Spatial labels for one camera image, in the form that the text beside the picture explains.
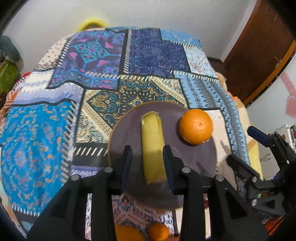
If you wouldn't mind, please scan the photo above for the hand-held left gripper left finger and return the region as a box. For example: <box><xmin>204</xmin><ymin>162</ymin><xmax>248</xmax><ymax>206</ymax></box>
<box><xmin>26</xmin><ymin>145</ymin><xmax>133</xmax><ymax>241</ymax></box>

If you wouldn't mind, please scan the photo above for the brown wooden door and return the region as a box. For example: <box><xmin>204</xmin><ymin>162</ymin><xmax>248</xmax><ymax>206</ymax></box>
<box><xmin>222</xmin><ymin>0</ymin><xmax>296</xmax><ymax>107</ymax></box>

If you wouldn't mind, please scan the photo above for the yellow pillow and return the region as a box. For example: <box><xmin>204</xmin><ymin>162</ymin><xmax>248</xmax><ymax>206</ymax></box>
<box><xmin>76</xmin><ymin>18</ymin><xmax>109</xmax><ymax>32</ymax></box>

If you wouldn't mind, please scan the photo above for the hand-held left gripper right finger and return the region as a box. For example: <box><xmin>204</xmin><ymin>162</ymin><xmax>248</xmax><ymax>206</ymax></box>
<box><xmin>162</xmin><ymin>145</ymin><xmax>271</xmax><ymax>241</ymax></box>

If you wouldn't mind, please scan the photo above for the patchwork printed blanket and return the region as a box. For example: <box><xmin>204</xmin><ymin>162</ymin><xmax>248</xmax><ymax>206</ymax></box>
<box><xmin>0</xmin><ymin>27</ymin><xmax>251</xmax><ymax>241</ymax></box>

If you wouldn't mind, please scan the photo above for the large orange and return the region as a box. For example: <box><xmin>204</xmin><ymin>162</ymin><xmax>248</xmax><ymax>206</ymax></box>
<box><xmin>179</xmin><ymin>108</ymin><xmax>213</xmax><ymax>145</ymax></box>

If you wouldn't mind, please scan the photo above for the yellow banana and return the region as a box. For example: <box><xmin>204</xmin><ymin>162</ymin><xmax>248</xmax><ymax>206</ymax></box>
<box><xmin>141</xmin><ymin>111</ymin><xmax>167</xmax><ymax>185</ymax></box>

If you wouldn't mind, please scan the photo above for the pink wall decoration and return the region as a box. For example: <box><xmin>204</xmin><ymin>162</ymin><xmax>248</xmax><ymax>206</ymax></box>
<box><xmin>280</xmin><ymin>70</ymin><xmax>296</xmax><ymax>118</ymax></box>

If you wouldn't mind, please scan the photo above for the green cloth bundle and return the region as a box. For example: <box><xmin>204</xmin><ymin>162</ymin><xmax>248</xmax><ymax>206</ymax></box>
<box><xmin>0</xmin><ymin>35</ymin><xmax>21</xmax><ymax>95</ymax></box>

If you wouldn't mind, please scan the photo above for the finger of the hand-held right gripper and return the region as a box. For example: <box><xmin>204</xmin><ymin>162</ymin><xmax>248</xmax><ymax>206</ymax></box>
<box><xmin>247</xmin><ymin>126</ymin><xmax>275</xmax><ymax>148</ymax></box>
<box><xmin>226</xmin><ymin>155</ymin><xmax>261</xmax><ymax>186</ymax></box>

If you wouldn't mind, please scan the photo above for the small orange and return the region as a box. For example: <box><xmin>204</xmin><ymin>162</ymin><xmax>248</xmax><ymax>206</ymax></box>
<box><xmin>148</xmin><ymin>223</ymin><xmax>170</xmax><ymax>241</ymax></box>

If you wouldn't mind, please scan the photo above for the round dark plate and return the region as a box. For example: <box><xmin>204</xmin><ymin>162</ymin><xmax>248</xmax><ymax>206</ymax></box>
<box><xmin>108</xmin><ymin>101</ymin><xmax>218</xmax><ymax>209</ymax></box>

